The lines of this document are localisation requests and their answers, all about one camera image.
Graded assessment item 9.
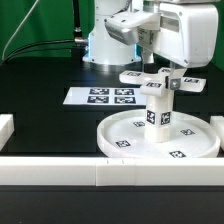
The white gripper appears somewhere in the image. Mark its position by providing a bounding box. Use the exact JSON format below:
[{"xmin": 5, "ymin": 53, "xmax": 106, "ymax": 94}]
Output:
[{"xmin": 138, "ymin": 3, "xmax": 218, "ymax": 90}]

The white cross-shaped table base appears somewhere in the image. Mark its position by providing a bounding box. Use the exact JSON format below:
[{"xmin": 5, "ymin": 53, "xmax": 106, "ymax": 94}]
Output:
[{"xmin": 119, "ymin": 67, "xmax": 206, "ymax": 97}]

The white round table top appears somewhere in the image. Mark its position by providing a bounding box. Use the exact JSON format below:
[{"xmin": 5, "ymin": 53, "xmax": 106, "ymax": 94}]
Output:
[{"xmin": 97, "ymin": 109, "xmax": 220, "ymax": 158}]

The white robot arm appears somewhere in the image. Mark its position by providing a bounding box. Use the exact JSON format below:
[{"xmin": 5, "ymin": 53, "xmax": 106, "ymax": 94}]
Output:
[{"xmin": 84, "ymin": 0, "xmax": 218, "ymax": 92}]

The white marker sheet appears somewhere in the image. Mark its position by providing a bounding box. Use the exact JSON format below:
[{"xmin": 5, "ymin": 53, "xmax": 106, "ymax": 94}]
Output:
[{"xmin": 63, "ymin": 87, "xmax": 146, "ymax": 106}]

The white right barrier block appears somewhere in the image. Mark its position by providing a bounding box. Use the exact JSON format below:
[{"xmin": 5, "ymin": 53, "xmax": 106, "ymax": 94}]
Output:
[{"xmin": 210, "ymin": 116, "xmax": 224, "ymax": 151}]

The white barrier block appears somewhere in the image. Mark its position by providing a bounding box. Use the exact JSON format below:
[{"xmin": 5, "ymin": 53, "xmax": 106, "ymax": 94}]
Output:
[
  {"xmin": 210, "ymin": 116, "xmax": 224, "ymax": 151},
  {"xmin": 0, "ymin": 114, "xmax": 14, "ymax": 151}
]

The white left barrier block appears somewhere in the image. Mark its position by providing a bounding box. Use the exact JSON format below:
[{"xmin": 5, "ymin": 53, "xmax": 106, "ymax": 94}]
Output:
[{"xmin": 0, "ymin": 114, "xmax": 14, "ymax": 151}]

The black vertical cable connector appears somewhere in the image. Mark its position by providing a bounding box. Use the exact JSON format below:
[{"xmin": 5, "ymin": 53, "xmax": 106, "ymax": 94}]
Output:
[{"xmin": 72, "ymin": 0, "xmax": 82, "ymax": 60}]

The black cable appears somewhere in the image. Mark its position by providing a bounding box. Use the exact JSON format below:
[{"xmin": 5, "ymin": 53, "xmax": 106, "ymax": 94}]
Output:
[{"xmin": 0, "ymin": 39, "xmax": 88, "ymax": 66}]

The grey cable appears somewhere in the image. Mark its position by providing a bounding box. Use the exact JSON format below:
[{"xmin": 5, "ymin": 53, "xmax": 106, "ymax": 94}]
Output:
[{"xmin": 1, "ymin": 0, "xmax": 40, "ymax": 62}]

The white front barrier wall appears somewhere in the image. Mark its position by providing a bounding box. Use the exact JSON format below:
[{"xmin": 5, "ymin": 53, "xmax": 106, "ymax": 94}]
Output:
[{"xmin": 0, "ymin": 156, "xmax": 224, "ymax": 186}]

